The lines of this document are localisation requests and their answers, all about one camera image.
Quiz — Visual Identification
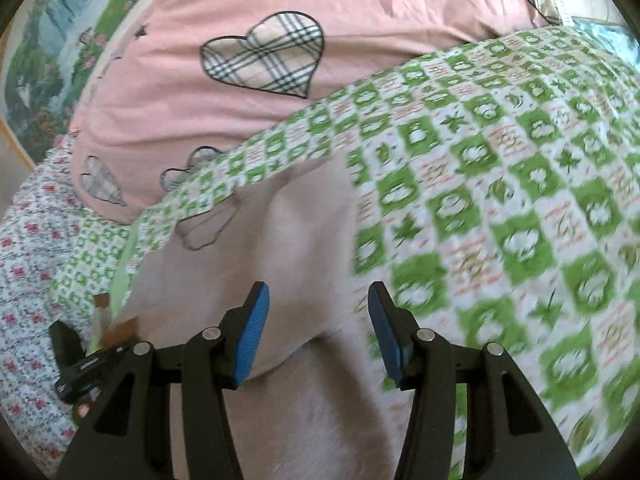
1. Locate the taupe knit sweater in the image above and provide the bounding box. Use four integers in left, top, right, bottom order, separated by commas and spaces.
112, 154, 401, 479

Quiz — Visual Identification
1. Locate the left hand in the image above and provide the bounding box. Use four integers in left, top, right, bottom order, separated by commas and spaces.
73, 387, 101, 425

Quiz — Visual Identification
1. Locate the white floral bed sheet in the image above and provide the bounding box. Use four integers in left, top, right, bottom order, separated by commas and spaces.
0, 134, 132, 478

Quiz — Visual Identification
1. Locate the green checkered frog quilt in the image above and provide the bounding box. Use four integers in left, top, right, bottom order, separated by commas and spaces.
85, 27, 639, 477

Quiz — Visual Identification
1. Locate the framed landscape painting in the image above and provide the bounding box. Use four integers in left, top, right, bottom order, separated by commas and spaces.
1, 0, 139, 162

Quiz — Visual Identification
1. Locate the pink heart-patterned duvet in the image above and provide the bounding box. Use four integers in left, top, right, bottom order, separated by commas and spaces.
70, 0, 563, 223

